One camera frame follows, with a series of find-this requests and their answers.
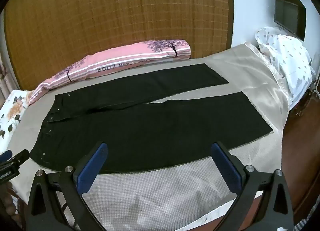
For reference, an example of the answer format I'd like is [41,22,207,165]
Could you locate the brown woven headboard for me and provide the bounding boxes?
[4,0,234,91]

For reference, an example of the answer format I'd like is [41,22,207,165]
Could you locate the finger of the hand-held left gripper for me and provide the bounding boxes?
[0,149,13,162]
[9,148,30,166]

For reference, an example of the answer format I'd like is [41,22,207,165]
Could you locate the black pants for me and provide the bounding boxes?
[29,63,273,172]

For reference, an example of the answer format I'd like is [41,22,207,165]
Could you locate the grey bed sheet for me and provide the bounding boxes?
[5,42,290,231]

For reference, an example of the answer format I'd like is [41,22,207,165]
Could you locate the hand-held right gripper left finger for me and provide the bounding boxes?
[26,141,108,231]

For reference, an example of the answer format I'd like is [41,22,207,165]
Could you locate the beige patterned curtain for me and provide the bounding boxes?
[0,53,18,107]

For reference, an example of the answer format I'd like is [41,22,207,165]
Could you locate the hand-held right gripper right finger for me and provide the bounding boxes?
[211,141,298,231]

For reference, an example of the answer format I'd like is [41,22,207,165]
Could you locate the white floral pillow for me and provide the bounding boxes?
[0,89,34,154]

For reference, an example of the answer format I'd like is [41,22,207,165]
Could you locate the black wall television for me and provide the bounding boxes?
[271,0,307,42]

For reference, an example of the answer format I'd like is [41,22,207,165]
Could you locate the pink striped tree-print pillow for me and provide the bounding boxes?
[27,39,192,106]

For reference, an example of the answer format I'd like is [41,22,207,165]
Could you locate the wooden bead string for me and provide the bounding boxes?
[4,183,20,223]

